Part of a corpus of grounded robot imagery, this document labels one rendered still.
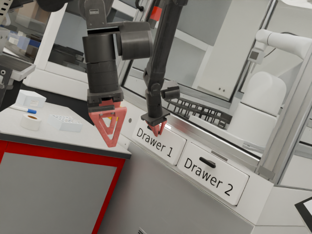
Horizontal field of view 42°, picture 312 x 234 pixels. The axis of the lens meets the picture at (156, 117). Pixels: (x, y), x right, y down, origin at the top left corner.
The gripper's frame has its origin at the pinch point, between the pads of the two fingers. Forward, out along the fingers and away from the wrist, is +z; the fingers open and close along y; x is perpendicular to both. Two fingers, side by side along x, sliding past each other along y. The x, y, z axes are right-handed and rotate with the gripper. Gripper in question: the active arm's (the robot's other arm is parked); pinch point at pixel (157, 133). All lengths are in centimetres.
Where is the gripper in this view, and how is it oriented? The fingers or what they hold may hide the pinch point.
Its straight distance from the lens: 162.3
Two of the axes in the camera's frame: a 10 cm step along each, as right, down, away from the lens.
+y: 7.9, -3.8, 4.8
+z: 1.0, 8.6, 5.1
